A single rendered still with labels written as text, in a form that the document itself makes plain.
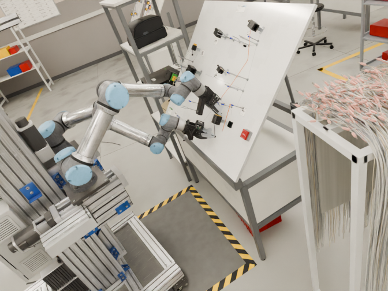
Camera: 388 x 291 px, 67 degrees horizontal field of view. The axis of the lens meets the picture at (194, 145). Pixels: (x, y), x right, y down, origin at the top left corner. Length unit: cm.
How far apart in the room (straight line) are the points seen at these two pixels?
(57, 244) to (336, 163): 140
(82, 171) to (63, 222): 36
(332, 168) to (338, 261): 107
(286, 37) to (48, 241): 162
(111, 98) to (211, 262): 159
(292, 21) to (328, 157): 76
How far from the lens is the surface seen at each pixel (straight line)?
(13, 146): 175
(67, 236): 168
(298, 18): 174
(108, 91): 143
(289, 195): 214
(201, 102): 175
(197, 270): 251
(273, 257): 244
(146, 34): 262
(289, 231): 256
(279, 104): 211
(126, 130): 177
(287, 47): 170
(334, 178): 153
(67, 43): 923
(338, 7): 590
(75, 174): 150
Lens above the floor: 206
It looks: 34 degrees down
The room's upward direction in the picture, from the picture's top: 20 degrees counter-clockwise
